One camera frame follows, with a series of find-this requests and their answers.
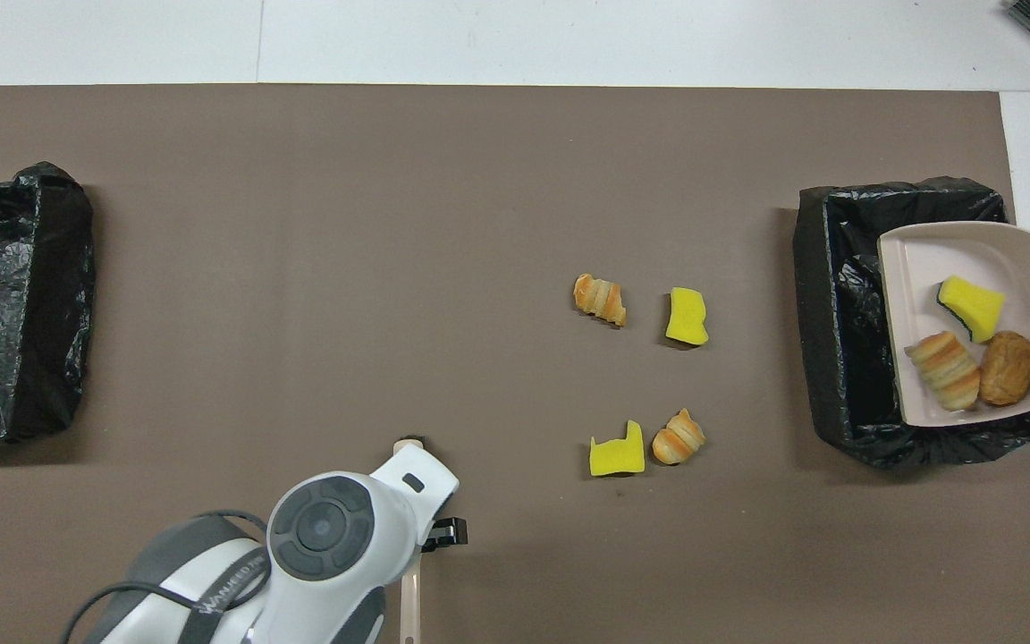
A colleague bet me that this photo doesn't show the golden croissant piece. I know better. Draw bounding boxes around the golden croissant piece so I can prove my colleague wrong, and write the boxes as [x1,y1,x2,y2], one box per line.
[652,408,706,466]
[573,273,628,328]
[905,331,982,412]

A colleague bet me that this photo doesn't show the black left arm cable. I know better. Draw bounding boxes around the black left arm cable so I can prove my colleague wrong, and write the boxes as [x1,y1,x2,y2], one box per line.
[59,508,270,644]

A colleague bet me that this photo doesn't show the beige hand brush black bristles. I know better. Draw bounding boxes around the beige hand brush black bristles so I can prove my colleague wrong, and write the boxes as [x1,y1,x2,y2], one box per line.
[393,435,427,644]

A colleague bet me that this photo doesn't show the brown table mat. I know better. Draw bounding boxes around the brown table mat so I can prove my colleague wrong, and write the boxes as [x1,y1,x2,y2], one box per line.
[0,84,1030,644]

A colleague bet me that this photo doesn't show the brown bread roll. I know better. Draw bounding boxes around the brown bread roll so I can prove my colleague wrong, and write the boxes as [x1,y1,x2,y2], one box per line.
[979,331,1030,407]

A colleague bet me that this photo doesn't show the yellow green sponge piece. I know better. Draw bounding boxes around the yellow green sponge piece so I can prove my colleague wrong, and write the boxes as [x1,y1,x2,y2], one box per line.
[937,275,1007,343]
[589,419,646,478]
[665,286,711,347]

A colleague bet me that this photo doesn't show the beige plastic dustpan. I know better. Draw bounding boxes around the beige plastic dustpan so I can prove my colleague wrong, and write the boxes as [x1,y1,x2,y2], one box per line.
[877,221,1030,428]

